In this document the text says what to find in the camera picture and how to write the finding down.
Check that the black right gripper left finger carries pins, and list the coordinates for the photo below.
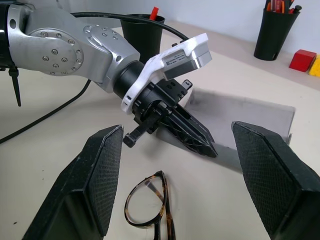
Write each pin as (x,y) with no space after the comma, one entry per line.
(75,190)

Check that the red marker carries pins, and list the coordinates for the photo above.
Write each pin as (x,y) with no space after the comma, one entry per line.
(154,13)
(291,11)
(277,5)

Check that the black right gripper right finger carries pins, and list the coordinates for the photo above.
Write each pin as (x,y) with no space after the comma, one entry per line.
(277,185)

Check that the yellow block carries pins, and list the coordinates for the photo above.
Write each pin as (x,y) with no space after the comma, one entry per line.
(315,66)

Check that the grey tray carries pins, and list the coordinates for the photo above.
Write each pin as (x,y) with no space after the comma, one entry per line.
(250,117)

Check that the black plastic cup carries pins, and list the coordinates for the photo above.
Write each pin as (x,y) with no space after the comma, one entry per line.
(145,42)
(275,35)

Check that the red block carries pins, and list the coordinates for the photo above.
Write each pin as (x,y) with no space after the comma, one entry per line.
(302,61)

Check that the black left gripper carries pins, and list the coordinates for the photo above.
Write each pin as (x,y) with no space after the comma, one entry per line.
(160,98)

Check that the orange marker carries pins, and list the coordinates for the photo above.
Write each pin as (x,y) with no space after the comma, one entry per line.
(268,5)

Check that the black marker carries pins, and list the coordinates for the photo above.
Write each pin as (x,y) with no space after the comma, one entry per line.
(298,8)

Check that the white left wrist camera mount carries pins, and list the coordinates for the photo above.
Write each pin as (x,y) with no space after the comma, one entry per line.
(155,65)

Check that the tortoiseshell glasses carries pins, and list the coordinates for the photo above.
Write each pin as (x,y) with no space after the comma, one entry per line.
(163,200)

